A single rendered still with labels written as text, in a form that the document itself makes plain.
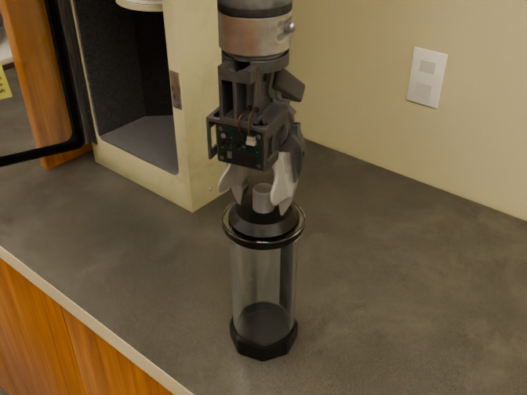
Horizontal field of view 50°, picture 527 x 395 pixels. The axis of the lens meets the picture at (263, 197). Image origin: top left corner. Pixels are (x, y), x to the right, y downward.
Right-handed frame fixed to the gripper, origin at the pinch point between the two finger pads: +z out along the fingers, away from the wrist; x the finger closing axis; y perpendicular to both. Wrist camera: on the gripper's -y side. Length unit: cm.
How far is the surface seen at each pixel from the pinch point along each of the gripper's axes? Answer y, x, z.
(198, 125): -26.7, -25.2, 7.4
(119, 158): -29, -47, 21
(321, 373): 3.1, 10.5, 25.5
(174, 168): -26.4, -31.4, 18.0
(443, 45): -57, 13, -3
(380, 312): -12.1, 15.2, 25.5
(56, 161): -27, -63, 24
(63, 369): -2, -49, 61
